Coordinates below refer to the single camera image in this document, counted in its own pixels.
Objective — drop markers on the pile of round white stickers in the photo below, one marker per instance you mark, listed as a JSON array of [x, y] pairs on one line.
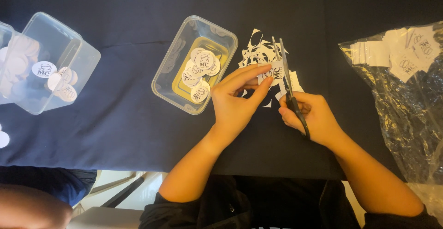
[[44, 69], [202, 66]]

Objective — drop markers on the white printed paper label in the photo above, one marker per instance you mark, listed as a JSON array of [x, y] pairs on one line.
[[277, 71]]

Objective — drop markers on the stack of square paper labels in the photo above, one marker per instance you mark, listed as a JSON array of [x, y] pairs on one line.
[[405, 61]]

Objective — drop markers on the large clear plastic container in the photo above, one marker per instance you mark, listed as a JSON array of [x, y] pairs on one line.
[[52, 35]]

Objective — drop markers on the clear plastic bag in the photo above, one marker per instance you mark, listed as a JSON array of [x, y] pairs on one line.
[[412, 118]]

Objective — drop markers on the single round white sticker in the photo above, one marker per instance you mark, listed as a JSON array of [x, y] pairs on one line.
[[3, 139]]

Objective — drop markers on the pile of white paper scraps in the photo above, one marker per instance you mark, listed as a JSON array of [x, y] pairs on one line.
[[258, 52]]

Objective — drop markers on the clear container with yellow base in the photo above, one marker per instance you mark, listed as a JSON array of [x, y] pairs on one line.
[[193, 35]]

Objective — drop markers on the person's black top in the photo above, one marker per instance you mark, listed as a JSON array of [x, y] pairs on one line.
[[277, 204]]

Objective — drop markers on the person's right hand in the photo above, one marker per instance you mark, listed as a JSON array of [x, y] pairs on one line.
[[320, 118]]

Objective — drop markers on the person's left hand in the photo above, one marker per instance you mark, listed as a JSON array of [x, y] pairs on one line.
[[230, 108]]

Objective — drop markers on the navy tablecloth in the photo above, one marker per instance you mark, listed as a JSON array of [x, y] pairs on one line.
[[121, 128]]

